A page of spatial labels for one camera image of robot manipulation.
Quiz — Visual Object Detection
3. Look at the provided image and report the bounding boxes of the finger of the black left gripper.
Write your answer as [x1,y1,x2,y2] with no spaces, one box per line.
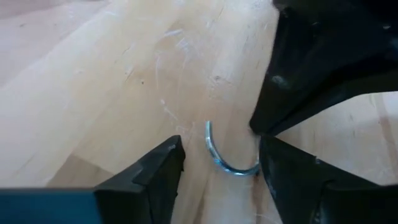
[267,70,398,137]
[248,0,398,135]

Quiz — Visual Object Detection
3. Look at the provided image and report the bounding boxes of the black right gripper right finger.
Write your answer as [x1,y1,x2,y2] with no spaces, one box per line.
[258,134,398,224]

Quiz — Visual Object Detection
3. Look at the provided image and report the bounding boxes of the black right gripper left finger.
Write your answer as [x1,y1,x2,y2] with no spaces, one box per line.
[0,134,187,224]

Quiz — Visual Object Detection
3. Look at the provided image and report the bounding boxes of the silver pegboard hook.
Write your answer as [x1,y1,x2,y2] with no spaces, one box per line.
[204,120,261,177]

